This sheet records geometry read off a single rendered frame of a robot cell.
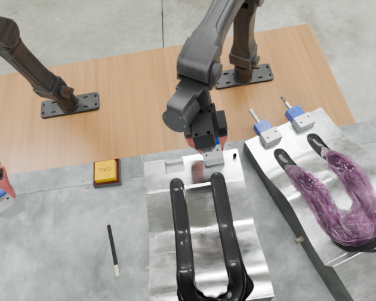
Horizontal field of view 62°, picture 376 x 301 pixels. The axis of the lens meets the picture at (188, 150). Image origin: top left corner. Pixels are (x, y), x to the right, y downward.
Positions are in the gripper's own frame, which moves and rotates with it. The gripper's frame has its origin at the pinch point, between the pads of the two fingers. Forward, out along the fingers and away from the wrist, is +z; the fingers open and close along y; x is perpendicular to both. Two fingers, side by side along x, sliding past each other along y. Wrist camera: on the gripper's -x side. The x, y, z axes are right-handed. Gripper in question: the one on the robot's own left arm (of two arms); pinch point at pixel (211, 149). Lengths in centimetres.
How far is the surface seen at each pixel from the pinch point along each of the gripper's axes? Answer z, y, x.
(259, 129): 6.3, 13.7, 11.0
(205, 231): 11.5, -5.2, -16.0
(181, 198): 8.0, -10.1, -7.5
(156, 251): 9.8, -16.9, -20.4
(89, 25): 21, -84, 185
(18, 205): -4, -49, -10
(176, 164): 6.0, -11.0, 3.2
